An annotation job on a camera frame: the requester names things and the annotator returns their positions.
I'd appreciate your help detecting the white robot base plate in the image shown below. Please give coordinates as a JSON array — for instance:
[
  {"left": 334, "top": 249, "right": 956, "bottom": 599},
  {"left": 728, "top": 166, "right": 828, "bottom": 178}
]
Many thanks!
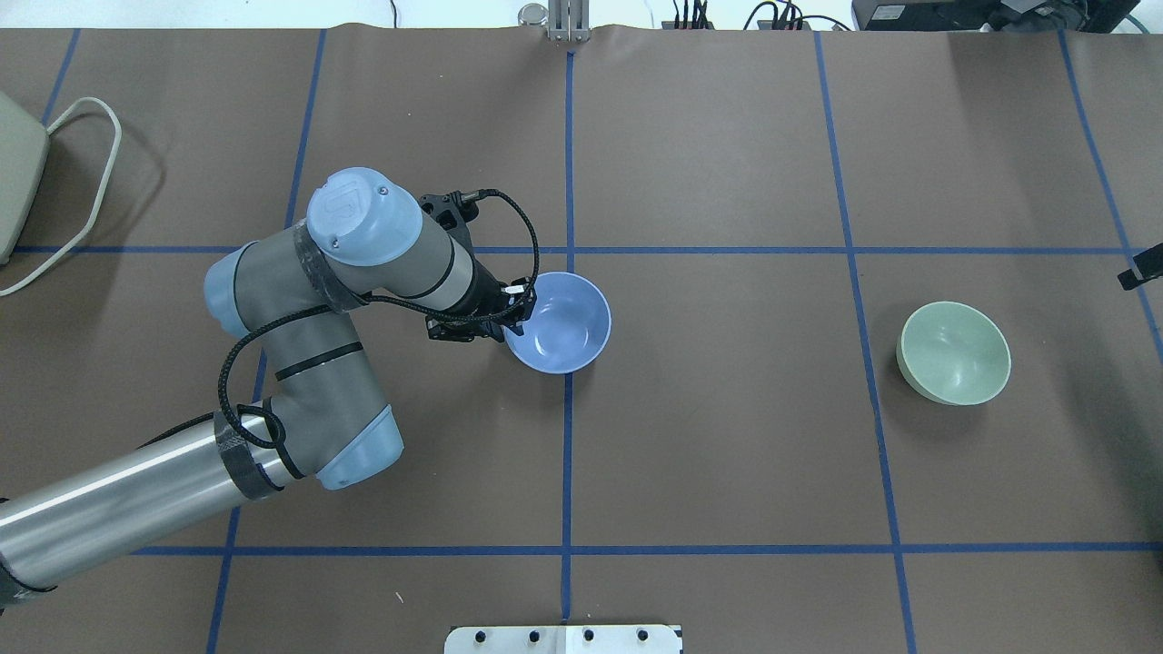
[{"left": 443, "top": 624, "right": 684, "bottom": 653}]

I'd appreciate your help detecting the green bowl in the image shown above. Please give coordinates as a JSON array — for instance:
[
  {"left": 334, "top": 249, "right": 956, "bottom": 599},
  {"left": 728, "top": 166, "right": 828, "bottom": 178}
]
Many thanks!
[{"left": 896, "top": 301, "right": 1013, "bottom": 407}]

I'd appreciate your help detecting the aluminium frame post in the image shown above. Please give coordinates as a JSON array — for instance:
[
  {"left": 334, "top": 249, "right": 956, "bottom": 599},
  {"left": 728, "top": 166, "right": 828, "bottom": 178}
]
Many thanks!
[{"left": 545, "top": 0, "right": 591, "bottom": 43}]

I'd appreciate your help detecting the beige power cable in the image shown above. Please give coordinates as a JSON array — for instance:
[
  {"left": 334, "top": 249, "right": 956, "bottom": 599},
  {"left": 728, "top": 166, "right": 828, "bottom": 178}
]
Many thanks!
[{"left": 0, "top": 97, "right": 124, "bottom": 298}]

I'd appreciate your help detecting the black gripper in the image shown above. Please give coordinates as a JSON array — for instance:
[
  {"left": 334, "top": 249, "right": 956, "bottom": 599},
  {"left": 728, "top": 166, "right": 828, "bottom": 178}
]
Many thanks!
[{"left": 424, "top": 262, "right": 537, "bottom": 342}]

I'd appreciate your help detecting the blue bowl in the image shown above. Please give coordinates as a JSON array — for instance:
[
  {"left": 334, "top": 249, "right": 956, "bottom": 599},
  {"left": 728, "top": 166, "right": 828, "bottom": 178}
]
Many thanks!
[{"left": 505, "top": 272, "right": 613, "bottom": 375}]

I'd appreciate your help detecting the beige appliance box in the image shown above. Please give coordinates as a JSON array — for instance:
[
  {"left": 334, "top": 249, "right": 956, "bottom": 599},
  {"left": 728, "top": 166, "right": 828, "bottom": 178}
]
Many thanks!
[{"left": 1, "top": 93, "right": 49, "bottom": 265}]

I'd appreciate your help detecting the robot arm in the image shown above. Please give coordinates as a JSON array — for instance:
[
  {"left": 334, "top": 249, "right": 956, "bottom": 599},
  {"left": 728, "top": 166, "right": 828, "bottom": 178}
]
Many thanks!
[{"left": 3, "top": 168, "right": 540, "bottom": 607}]

